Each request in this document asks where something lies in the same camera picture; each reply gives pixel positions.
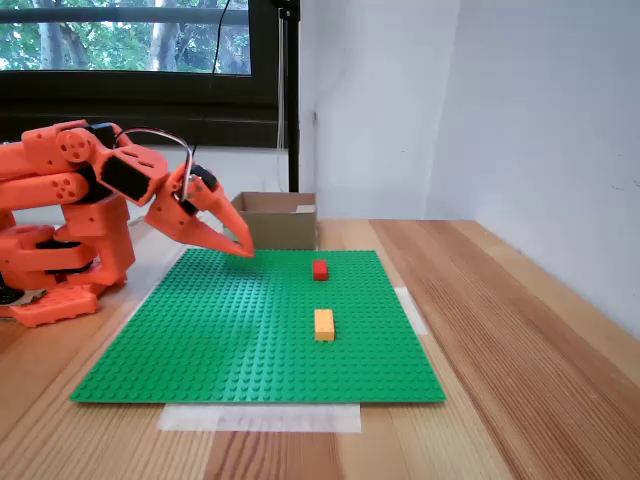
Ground black window frame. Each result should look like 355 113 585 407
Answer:
0 0 301 149

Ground translucent masking tape strip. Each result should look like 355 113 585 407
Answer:
158 402 362 434
394 287 430 336

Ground open cardboard box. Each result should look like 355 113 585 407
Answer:
229 191 319 251

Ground black hanging cable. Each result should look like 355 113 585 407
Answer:
191 0 232 160

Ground red white black servo wire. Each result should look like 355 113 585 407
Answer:
115 128 197 204

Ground green lego baseplate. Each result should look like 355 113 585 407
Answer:
68 248 447 404

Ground black table clamp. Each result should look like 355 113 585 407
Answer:
0 279 31 307

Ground yellow lego block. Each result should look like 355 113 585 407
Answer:
313 308 336 343

